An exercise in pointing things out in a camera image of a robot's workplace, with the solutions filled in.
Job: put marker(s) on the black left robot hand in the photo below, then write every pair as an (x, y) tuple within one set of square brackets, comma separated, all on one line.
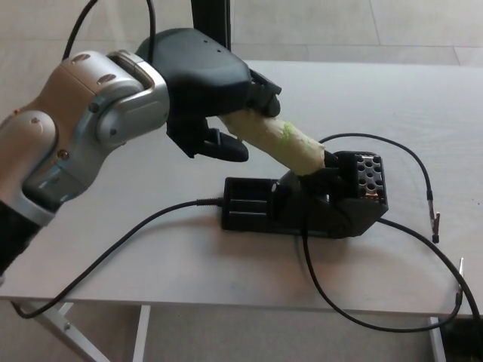
[(203, 75)]

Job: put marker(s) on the tape-wrapped soldering iron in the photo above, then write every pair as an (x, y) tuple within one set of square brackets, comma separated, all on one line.
[(287, 147)]

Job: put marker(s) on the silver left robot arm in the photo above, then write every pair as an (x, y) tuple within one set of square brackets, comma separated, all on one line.
[(75, 124)]

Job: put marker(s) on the black soldering iron stand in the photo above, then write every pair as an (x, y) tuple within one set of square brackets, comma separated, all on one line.
[(339, 218)]

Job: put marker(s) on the black vertical pillar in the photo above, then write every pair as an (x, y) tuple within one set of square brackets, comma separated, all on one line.
[(215, 19)]

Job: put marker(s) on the white table leg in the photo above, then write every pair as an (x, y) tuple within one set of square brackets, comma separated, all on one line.
[(141, 333), (437, 341)]

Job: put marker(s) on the white diagonal table brace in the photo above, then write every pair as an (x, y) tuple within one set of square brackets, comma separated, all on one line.
[(56, 330)]

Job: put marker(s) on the black box under table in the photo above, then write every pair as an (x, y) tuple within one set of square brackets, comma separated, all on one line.
[(464, 341)]

